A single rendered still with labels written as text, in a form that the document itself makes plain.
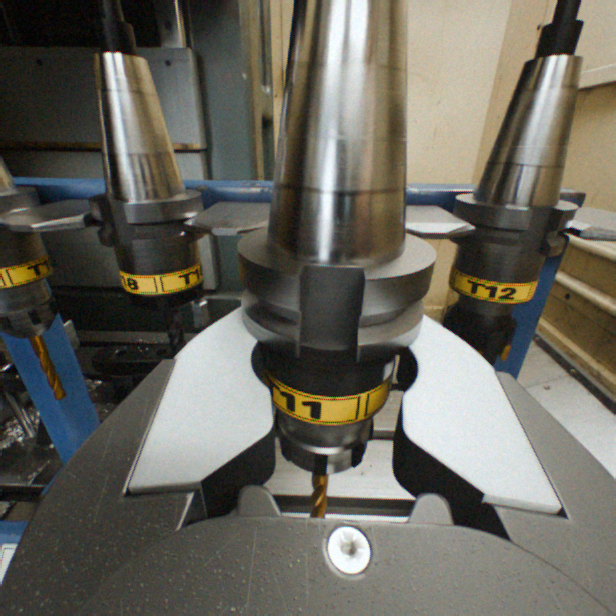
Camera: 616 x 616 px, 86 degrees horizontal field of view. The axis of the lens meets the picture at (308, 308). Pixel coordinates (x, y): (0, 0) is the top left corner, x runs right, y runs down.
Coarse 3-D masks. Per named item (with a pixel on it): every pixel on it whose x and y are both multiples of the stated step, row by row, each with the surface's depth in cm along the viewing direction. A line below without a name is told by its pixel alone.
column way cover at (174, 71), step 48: (0, 48) 64; (48, 48) 64; (96, 48) 64; (144, 48) 63; (0, 96) 68; (48, 96) 68; (192, 96) 67; (0, 144) 72; (48, 144) 72; (96, 144) 71; (192, 144) 71; (48, 240) 83; (96, 240) 82
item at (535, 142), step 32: (544, 64) 16; (576, 64) 16; (512, 96) 17; (544, 96) 16; (576, 96) 16; (512, 128) 17; (544, 128) 16; (512, 160) 17; (544, 160) 17; (480, 192) 19; (512, 192) 18; (544, 192) 17
